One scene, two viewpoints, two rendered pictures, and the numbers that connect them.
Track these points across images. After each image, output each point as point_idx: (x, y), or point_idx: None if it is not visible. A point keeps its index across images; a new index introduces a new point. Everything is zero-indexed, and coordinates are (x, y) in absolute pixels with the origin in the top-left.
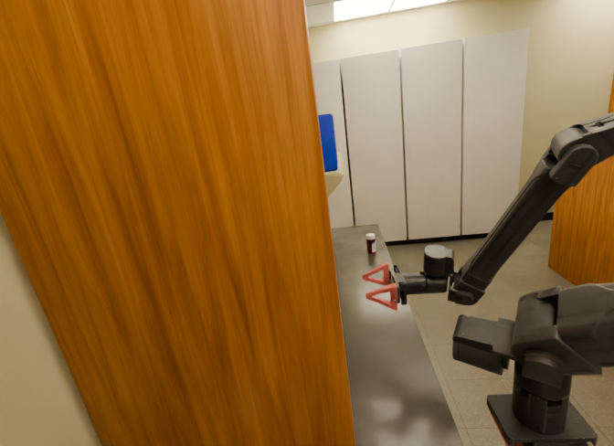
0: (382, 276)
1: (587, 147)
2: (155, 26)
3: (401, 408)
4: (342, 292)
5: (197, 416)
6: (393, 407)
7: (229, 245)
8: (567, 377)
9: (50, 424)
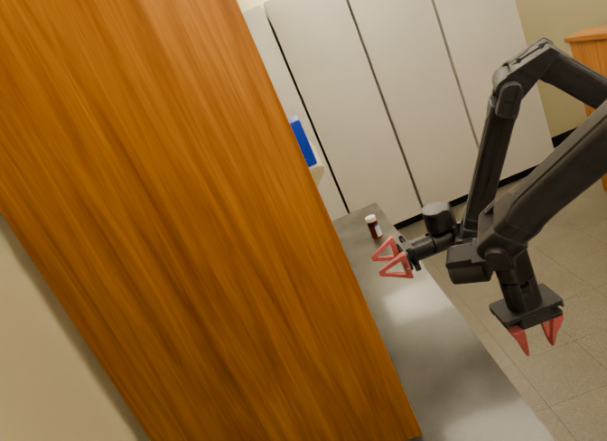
0: None
1: (512, 84)
2: (155, 102)
3: (444, 367)
4: None
5: (261, 417)
6: (436, 369)
7: (251, 250)
8: (525, 263)
9: None
